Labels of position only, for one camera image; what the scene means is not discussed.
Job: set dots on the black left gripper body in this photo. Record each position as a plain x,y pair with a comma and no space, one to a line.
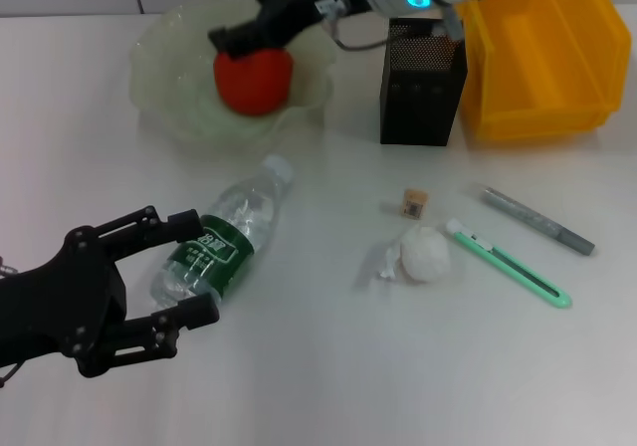
60,301

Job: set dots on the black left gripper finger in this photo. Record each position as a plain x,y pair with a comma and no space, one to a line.
199,311
184,224

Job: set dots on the clear water bottle green label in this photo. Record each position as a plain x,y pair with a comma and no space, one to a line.
234,217

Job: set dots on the red-orange fruit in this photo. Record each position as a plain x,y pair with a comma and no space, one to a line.
254,87

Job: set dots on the small tan barcode block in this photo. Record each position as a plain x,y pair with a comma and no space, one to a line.
414,205

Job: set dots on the white paper ball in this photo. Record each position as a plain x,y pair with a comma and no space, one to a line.
425,254

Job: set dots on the mint green utility knife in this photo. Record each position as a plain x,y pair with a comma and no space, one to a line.
512,267

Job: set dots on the pale green glass fruit plate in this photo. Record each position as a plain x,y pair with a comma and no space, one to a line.
174,92

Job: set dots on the black mesh pen holder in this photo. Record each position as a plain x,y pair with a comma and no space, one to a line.
418,107

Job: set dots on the grey marker pen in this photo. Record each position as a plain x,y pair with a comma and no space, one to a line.
532,218

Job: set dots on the yellow plastic storage bin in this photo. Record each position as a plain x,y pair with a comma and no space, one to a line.
547,67

